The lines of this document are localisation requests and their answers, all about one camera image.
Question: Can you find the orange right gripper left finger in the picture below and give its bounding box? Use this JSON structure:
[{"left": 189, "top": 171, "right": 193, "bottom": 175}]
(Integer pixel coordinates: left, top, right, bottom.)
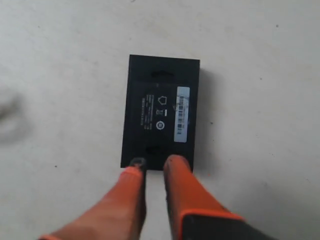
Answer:
[{"left": 40, "top": 157, "right": 147, "bottom": 240}]

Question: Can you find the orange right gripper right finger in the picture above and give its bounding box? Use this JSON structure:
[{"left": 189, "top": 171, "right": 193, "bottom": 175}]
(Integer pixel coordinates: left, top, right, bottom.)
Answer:
[{"left": 163, "top": 155, "right": 271, "bottom": 240}]

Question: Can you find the small black box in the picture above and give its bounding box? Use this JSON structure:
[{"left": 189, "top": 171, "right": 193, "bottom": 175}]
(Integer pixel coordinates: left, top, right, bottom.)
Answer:
[{"left": 120, "top": 54, "right": 200, "bottom": 171}]

